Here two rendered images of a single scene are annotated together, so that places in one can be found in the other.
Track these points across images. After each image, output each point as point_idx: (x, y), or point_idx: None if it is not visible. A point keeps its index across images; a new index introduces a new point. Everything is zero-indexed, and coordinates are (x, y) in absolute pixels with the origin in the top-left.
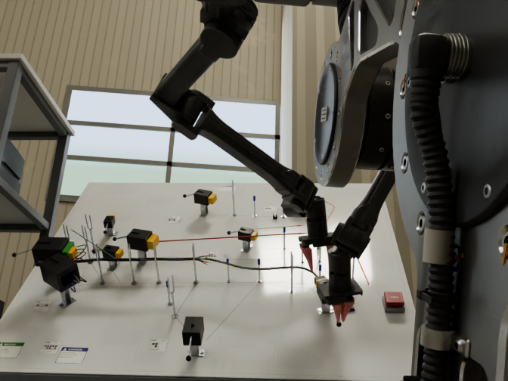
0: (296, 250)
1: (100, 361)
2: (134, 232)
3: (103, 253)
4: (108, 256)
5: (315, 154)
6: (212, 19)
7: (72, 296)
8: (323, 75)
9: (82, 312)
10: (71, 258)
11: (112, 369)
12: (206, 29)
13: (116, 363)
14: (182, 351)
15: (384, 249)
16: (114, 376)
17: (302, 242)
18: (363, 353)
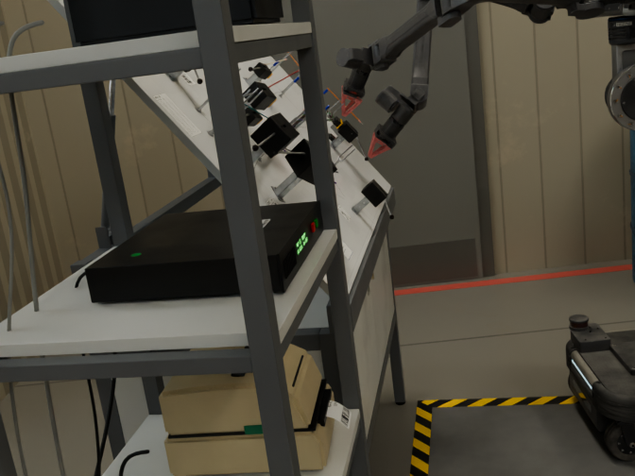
0: (265, 81)
1: (352, 244)
2: (262, 88)
3: (252, 121)
4: (253, 123)
5: (616, 108)
6: (606, 2)
7: (269, 184)
8: None
9: (294, 201)
10: None
11: (361, 246)
12: (603, 8)
13: (355, 240)
14: (351, 212)
15: (283, 73)
16: (369, 251)
17: (362, 94)
18: (368, 176)
